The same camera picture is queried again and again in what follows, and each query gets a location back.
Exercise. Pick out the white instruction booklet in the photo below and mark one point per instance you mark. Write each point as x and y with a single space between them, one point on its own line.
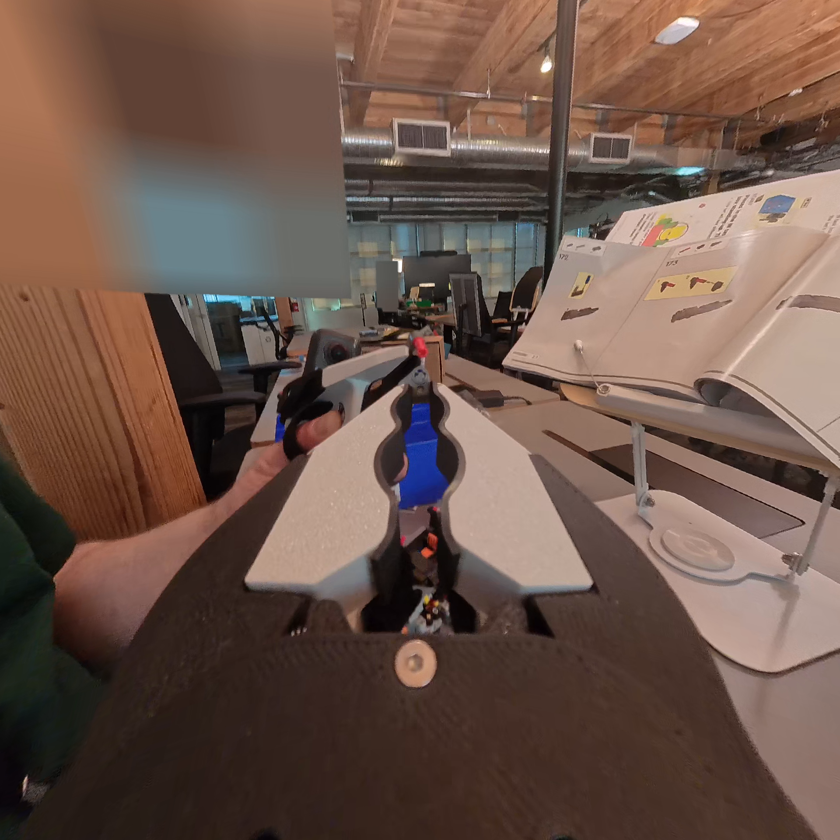
656 328

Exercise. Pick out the grey lego vehicle model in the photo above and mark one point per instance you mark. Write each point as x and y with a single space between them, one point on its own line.
426 613

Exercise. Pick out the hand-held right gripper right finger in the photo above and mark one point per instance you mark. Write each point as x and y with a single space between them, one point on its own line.
518 512

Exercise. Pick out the person's green shirt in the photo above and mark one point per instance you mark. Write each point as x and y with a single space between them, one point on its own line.
33 590

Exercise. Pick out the silver air duct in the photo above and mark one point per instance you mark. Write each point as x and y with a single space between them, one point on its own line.
512 149

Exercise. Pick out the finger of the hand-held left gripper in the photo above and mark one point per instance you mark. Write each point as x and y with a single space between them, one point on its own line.
384 367

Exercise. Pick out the person's left forearm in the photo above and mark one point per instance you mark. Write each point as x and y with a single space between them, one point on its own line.
151 571

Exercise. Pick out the dark grey lego connector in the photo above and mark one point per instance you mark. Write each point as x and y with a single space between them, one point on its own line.
420 379

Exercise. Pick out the person's left hand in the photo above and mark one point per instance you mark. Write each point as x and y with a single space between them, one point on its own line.
275 463

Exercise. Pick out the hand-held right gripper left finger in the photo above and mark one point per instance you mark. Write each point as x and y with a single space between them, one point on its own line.
328 512

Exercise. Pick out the black steel column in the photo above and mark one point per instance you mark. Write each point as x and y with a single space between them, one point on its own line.
561 131

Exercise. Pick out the black office chair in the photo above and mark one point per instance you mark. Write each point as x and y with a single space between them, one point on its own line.
190 354

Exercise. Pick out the black computer monitor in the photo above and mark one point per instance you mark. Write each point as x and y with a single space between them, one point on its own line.
436 279

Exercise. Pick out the track spotlight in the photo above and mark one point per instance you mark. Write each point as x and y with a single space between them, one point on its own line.
546 62

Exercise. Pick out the wooden post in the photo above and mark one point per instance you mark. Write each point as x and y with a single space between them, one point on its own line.
98 407

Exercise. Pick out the blue plastic bin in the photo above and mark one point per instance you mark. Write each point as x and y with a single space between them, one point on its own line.
423 453

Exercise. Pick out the wooden chair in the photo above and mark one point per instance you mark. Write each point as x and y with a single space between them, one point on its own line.
518 308

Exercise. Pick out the red lego axle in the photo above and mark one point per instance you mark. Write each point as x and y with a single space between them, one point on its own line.
418 344

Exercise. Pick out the white air vent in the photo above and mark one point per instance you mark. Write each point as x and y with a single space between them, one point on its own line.
610 148
421 136

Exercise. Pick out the black power adapter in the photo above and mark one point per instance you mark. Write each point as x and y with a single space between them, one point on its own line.
491 397

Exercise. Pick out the round ceiling lamp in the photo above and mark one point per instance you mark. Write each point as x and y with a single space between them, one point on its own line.
676 31

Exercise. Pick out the white metal book stand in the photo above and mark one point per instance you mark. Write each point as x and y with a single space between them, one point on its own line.
754 617

